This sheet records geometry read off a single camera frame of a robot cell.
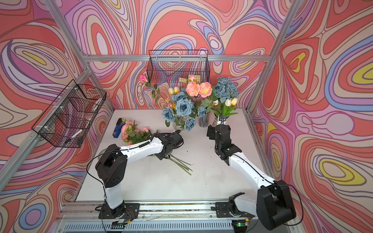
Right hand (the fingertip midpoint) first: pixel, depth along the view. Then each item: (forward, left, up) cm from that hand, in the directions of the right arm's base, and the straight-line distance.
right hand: (216, 129), depth 84 cm
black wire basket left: (+2, +83, +10) cm, 84 cm away
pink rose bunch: (+4, +54, -8) cm, 55 cm away
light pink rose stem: (+12, +48, -13) cm, 51 cm away
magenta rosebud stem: (+20, +36, +13) cm, 43 cm away
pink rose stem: (-13, +22, -19) cm, 31 cm away
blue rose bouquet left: (0, +18, +16) cm, 24 cm away
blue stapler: (+10, +64, -8) cm, 66 cm away
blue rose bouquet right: (+13, -6, +16) cm, 21 cm away
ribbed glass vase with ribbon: (+17, +6, -12) cm, 21 cm away
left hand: (-6, +30, -13) cm, 34 cm away
